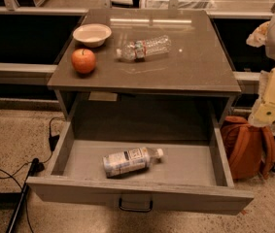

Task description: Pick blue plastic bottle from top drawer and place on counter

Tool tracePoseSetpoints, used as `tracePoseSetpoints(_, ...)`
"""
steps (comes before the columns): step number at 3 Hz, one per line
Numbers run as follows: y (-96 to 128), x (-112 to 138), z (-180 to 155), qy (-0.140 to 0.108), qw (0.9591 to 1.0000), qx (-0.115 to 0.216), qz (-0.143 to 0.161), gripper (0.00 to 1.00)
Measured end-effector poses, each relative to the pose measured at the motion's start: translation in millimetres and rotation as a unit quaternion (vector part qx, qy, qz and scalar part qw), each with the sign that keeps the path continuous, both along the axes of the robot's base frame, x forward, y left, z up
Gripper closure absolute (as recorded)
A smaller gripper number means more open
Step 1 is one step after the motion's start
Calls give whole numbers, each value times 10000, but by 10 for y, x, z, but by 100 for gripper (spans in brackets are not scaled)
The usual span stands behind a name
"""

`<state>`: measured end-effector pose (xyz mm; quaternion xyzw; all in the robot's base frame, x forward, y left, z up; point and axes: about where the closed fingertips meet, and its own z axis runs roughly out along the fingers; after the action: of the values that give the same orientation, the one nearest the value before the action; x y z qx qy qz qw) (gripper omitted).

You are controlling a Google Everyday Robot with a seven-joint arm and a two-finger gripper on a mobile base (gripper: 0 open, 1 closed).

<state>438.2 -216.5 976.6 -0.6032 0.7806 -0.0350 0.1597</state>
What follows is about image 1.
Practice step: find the clear crumpled water bottle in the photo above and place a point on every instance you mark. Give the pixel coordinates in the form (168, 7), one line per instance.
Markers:
(143, 48)

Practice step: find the open grey top drawer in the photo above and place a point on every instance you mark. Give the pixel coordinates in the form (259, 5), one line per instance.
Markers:
(193, 175)

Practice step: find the grey cabinet with counter top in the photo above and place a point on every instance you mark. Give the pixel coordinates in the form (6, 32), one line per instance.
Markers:
(196, 67)

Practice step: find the orange backpack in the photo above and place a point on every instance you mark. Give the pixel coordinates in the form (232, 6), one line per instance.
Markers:
(250, 150)

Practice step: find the white paper bowl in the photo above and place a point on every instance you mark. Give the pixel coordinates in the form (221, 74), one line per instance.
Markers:
(92, 35)

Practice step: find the red apple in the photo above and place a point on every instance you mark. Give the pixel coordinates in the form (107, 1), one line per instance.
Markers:
(83, 61)

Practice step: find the black power adapter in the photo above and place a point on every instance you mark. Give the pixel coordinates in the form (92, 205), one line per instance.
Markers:
(53, 142)

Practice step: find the black pole on floor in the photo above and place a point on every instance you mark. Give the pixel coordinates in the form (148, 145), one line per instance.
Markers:
(21, 201)

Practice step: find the black drawer handle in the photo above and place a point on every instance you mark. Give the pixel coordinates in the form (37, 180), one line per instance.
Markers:
(135, 207)

